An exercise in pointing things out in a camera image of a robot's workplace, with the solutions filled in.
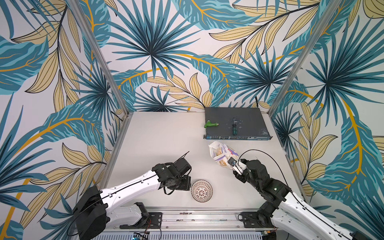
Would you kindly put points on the oatmeal bag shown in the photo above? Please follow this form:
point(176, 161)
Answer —
point(221, 154)

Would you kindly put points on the patterned breakfast bowl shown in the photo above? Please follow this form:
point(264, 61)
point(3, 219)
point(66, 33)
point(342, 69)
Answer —
point(202, 191)

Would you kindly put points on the green T-handle tool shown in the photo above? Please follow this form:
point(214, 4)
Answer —
point(209, 124)

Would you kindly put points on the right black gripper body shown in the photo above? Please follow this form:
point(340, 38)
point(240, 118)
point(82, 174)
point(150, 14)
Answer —
point(240, 167)

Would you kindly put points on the grey network switch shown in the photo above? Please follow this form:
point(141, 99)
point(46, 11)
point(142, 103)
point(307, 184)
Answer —
point(250, 124)

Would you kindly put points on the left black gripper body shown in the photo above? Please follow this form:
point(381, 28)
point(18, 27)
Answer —
point(182, 182)

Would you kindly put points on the right aluminium frame post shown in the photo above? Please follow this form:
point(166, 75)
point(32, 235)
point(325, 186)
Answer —
point(323, 22)

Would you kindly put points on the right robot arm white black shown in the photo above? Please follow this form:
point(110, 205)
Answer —
point(283, 209)

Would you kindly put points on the dark green screwdriver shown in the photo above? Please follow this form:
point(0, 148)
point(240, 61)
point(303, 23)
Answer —
point(234, 127)

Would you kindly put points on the left aluminium frame post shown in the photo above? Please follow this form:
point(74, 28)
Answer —
point(87, 31)

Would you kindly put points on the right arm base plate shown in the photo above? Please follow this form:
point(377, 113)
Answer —
point(256, 220)

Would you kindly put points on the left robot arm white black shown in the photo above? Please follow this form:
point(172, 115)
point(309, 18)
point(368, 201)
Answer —
point(96, 210)

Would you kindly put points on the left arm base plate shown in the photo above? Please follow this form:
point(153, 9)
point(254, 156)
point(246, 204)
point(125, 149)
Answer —
point(151, 221)

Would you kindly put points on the aluminium frame post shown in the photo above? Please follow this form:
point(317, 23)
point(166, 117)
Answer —
point(323, 22)
point(87, 31)

